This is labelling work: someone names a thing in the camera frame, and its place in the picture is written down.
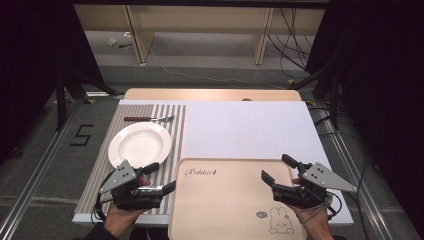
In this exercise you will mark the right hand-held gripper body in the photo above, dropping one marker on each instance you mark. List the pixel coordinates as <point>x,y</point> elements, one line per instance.
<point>300,195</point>

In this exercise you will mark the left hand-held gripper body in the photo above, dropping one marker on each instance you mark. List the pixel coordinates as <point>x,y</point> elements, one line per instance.
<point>125,196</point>

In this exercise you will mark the person's left hand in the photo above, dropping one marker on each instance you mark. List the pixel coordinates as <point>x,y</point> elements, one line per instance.
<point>121,220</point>

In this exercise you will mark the person's right hand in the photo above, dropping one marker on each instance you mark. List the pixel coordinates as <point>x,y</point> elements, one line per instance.
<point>316,221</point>

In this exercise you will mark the white round plate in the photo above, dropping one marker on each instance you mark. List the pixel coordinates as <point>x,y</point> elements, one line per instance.
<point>140,145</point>

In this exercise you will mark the grey striped placemat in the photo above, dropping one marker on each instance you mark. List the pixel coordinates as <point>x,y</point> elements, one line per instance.
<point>91,191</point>

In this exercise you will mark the beige tray with rabbit drawing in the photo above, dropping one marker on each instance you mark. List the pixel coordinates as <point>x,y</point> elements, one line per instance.
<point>226,200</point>

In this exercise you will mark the white table cover board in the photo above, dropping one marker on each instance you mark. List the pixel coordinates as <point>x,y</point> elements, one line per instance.
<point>250,130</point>

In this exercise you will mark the yellow tape piece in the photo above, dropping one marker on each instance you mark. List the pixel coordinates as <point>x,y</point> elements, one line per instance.
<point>291,81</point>
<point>91,101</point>
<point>311,102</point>

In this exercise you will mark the black metal stand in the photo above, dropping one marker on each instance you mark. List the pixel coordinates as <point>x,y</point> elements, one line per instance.
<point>334,100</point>
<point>61,100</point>

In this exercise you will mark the light wooden desk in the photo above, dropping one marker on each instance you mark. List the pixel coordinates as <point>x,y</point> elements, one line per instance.
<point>141,36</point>

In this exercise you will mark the small white floor scrap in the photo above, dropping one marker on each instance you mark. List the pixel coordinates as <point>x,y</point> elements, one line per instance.
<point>111,41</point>

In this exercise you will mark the aluminium floor rail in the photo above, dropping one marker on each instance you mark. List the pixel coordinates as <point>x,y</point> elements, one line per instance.
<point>36,170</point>
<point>353,166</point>

